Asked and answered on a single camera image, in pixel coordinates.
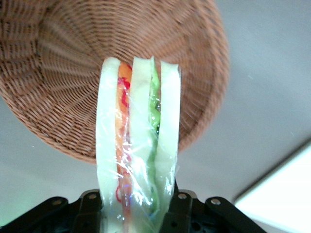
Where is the brown round wicker basket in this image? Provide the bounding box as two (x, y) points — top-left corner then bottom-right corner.
(0, 0), (231, 165)

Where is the cream plastic tray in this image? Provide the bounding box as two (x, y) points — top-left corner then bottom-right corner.
(233, 140), (311, 233)

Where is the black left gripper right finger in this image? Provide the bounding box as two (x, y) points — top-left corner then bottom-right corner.
(160, 181), (266, 233)

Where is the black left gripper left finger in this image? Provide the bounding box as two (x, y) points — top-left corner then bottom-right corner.
(0, 190), (105, 233)

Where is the triangle sandwich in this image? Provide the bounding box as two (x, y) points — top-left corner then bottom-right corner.
(95, 56), (182, 233)

